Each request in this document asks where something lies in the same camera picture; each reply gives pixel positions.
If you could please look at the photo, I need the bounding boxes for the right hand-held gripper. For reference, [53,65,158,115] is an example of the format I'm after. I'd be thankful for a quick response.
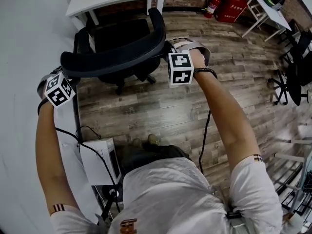
[165,37,211,86]

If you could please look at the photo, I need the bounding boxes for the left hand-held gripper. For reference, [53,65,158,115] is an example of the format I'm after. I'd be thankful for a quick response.
[36,68,76,109]

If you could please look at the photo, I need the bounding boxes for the black office chair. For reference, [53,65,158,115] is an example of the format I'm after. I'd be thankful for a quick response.
[60,8,167,96]

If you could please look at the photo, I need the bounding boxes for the person's left forearm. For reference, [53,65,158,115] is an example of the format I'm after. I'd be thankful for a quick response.
[35,100,79,215]

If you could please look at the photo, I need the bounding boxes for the person's right forearm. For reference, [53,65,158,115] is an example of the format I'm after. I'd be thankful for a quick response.
[192,49,264,171]

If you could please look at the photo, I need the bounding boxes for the black mesh swivel chair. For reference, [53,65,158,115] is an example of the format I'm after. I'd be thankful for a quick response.
[268,29,312,107]

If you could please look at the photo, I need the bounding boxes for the red fire extinguisher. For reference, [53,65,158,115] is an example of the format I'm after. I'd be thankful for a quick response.
[203,0,221,19]

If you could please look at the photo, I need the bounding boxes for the person's olive shoe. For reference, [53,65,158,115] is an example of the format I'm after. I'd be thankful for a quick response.
[147,134,162,146]

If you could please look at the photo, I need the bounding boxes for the white computer case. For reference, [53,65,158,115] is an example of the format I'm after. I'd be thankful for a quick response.
[79,137,122,186]

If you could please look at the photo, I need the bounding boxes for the red fire equipment box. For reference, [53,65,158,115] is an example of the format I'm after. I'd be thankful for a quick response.
[214,0,249,23]

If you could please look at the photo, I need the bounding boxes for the person's dark trousers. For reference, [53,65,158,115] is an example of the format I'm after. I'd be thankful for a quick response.
[121,144,194,179]

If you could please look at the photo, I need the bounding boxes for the white folding table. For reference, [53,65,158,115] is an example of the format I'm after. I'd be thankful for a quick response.
[241,0,292,42]

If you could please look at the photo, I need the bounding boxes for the person's white shirt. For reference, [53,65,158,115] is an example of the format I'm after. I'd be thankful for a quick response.
[49,154,284,234]

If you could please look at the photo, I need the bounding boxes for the white metal rack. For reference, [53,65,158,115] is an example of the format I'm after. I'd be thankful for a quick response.
[272,125,312,218]

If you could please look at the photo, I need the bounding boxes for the black wrist strap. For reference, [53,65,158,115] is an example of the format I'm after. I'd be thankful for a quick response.
[37,97,50,115]

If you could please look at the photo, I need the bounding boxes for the black wrist bracelet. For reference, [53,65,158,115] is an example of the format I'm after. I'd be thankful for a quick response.
[194,67,218,79]

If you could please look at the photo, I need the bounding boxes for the black cable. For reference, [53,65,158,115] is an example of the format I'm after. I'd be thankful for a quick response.
[198,108,212,176]
[55,125,121,213]

